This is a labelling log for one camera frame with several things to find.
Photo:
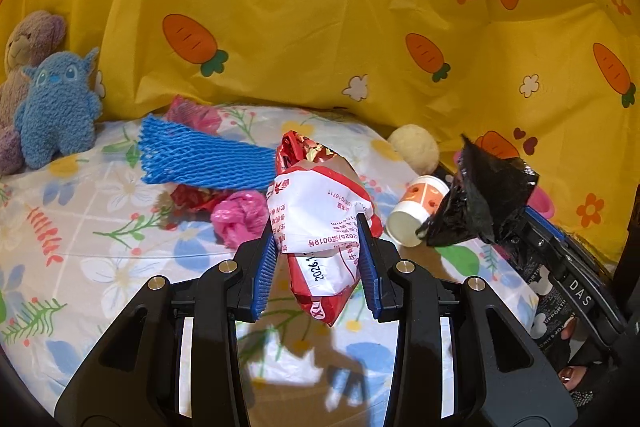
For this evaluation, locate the blue plush toy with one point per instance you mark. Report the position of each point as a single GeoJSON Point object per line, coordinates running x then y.
{"type": "Point", "coordinates": [55, 107]}

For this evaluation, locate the black plastic bag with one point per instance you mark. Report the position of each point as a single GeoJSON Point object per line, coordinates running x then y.
{"type": "Point", "coordinates": [480, 202]}

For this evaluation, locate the yellow carrot print curtain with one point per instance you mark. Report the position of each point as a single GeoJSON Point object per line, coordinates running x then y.
{"type": "Point", "coordinates": [300, 32]}

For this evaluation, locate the purple teddy bear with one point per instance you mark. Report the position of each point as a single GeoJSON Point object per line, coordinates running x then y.
{"type": "Point", "coordinates": [30, 42]}

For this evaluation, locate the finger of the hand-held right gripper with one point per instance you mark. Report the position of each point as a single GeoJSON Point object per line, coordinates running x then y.
{"type": "Point", "coordinates": [537, 247]}
{"type": "Point", "coordinates": [550, 227]}

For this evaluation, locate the orange and white paper cup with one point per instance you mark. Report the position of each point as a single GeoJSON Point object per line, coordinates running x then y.
{"type": "Point", "coordinates": [425, 194]}

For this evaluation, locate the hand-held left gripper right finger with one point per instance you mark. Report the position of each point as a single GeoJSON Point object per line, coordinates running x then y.
{"type": "Point", "coordinates": [367, 267]}

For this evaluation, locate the person's right hand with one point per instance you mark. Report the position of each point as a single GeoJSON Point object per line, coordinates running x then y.
{"type": "Point", "coordinates": [567, 374]}

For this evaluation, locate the pink plastic bucket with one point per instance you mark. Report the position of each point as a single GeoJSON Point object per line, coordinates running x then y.
{"type": "Point", "coordinates": [542, 204]}

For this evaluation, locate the pink plastic bag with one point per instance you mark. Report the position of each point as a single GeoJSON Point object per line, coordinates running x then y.
{"type": "Point", "coordinates": [192, 114]}
{"type": "Point", "coordinates": [237, 217]}

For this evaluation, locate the beige plush ball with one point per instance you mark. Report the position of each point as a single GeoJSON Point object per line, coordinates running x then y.
{"type": "Point", "coordinates": [412, 147]}

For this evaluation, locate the floral bed sheet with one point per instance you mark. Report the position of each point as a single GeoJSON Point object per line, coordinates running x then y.
{"type": "Point", "coordinates": [125, 267]}

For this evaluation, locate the blue foam net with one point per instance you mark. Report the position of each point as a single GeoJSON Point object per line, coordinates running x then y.
{"type": "Point", "coordinates": [200, 157]}

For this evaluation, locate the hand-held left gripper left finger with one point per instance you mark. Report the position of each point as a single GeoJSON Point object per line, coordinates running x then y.
{"type": "Point", "coordinates": [265, 272]}

